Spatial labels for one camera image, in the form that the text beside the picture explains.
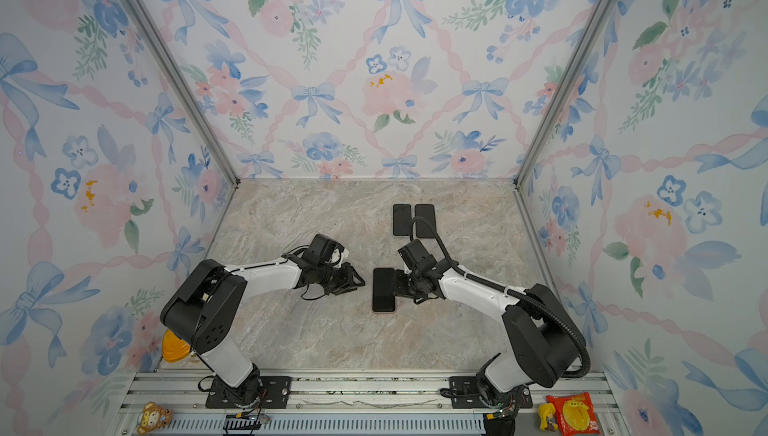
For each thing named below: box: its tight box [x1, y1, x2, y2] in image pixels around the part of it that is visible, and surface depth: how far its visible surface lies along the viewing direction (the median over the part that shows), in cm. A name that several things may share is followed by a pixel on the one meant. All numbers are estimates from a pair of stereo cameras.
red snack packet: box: [546, 392, 601, 436], surface depth 72 cm
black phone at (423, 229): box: [414, 204, 436, 239], surface depth 112 cm
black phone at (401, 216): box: [392, 204, 412, 237], surface depth 112 cm
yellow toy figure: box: [538, 402, 558, 431], surface depth 71 cm
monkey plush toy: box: [136, 401, 172, 434], surface depth 70 cm
